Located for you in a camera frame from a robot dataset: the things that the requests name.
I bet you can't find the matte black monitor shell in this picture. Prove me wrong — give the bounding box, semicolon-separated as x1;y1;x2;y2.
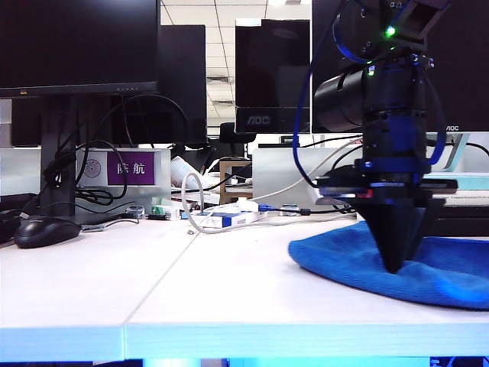
9;24;208;148

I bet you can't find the white book with text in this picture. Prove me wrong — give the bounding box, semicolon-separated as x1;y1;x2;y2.
445;190;489;207

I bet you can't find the small wooden shelf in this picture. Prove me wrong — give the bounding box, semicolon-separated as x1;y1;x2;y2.
219;160;254;205

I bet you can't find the white teal monitor stand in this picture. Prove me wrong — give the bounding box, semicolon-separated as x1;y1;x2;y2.
426;132;471;173

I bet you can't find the purple name sign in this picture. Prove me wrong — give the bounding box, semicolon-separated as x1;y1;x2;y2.
107;151;155;186

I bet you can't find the right black AOC monitor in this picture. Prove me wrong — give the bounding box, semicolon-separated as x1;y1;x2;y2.
311;0;489;135

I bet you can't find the glossy black AOC monitor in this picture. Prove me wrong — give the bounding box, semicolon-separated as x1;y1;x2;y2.
234;18;311;135

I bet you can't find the wide frosted desk partition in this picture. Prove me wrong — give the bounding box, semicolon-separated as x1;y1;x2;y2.
251;147;489;211

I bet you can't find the black low device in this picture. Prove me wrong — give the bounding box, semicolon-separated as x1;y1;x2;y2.
0;193;40;245

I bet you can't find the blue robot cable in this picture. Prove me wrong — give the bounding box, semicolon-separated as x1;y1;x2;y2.
292;0;370;189
426;76;449;166

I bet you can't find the flat printed booklet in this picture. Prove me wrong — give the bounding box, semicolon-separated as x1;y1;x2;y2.
170;189;221;206

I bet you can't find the white cable with plug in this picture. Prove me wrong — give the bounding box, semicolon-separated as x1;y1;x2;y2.
180;133;364;235

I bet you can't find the blue microfiber rag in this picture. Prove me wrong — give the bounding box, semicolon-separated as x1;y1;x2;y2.
287;220;489;311

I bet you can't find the black office chair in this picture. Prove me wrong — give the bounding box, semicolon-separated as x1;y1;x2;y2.
219;122;256;158

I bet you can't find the black cable with blue plug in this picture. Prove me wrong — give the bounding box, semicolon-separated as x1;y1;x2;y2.
257;143;364;215

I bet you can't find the black computer mouse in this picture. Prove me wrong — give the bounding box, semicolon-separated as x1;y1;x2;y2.
14;216;82;249

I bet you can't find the black arched cable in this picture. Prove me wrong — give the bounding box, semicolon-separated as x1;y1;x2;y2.
96;93;189;149

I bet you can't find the black monitor stand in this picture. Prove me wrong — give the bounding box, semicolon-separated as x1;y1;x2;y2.
38;95;128;226

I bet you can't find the black slanted stand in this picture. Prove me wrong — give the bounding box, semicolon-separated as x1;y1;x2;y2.
170;144;218;174

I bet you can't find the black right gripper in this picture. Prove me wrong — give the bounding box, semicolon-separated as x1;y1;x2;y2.
315;114;459;274

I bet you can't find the green and white box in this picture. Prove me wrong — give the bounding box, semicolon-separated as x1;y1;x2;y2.
150;204;183;222

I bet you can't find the blue and white box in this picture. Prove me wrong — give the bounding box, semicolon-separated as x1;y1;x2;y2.
189;211;269;229

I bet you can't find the black cable bundle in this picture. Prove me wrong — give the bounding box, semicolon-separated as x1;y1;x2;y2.
21;140;129;222

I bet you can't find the large black monitor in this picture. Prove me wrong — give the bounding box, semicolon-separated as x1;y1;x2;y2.
0;0;160;99

